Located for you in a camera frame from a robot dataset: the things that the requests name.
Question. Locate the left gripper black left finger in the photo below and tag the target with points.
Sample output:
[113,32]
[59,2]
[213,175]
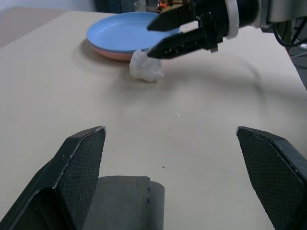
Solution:
[60,179]

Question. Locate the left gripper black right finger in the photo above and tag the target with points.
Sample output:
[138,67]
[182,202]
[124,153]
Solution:
[275,172]

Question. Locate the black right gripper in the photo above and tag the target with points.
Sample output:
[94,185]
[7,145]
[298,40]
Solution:
[213,24]

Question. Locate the white paper ball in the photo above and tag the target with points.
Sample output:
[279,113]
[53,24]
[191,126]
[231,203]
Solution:
[144,69]

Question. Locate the blue plastic plate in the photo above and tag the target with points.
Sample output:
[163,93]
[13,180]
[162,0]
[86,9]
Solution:
[120,31]

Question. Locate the grey glasses case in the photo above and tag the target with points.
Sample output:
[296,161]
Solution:
[124,203]

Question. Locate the dark ribbed object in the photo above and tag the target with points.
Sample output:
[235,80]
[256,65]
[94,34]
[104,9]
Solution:
[115,6]

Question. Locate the pink plastic plate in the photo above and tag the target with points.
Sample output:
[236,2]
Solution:
[112,54]

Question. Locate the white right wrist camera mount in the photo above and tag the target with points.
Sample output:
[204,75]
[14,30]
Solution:
[233,21]

